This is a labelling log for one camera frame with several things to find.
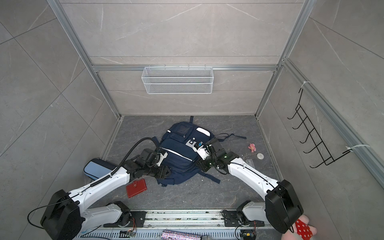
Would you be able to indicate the purple glitter microphone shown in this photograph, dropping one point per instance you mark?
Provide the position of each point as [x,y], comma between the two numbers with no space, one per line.
[173,235]

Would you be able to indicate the pink plush toy red heart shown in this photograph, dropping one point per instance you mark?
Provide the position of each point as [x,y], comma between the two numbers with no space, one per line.
[301,230]

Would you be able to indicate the clear plastic ruler case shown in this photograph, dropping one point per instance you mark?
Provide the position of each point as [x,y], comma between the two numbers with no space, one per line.
[250,163]

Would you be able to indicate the black wall hook rack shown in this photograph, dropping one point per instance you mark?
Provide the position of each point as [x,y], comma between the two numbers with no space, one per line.
[313,136]

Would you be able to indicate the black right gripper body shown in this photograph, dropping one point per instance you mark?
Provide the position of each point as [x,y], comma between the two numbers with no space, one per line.
[210,161]

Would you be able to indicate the white wire mesh basket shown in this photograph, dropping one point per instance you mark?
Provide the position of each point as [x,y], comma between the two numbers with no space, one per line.
[178,80]

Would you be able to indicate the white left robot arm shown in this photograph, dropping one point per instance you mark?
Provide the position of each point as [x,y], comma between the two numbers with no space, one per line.
[68,214]

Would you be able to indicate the small white round object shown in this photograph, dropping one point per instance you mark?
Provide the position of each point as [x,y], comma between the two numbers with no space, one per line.
[260,156]

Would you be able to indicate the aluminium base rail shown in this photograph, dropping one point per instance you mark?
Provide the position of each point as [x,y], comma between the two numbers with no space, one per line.
[209,224]

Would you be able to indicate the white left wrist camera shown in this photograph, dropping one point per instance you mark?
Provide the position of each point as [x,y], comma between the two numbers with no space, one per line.
[161,157]

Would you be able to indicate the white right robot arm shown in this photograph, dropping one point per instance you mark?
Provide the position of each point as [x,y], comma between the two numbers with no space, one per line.
[282,205]

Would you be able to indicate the small pink toy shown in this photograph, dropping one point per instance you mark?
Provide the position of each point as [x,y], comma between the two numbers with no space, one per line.
[252,147]

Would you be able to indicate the red wallet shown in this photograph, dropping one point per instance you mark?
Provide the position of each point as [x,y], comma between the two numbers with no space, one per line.
[136,187]

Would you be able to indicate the navy blue student backpack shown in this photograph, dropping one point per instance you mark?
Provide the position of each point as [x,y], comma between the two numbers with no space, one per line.
[181,142]

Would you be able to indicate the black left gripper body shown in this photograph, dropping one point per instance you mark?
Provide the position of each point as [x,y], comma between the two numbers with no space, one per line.
[153,170]

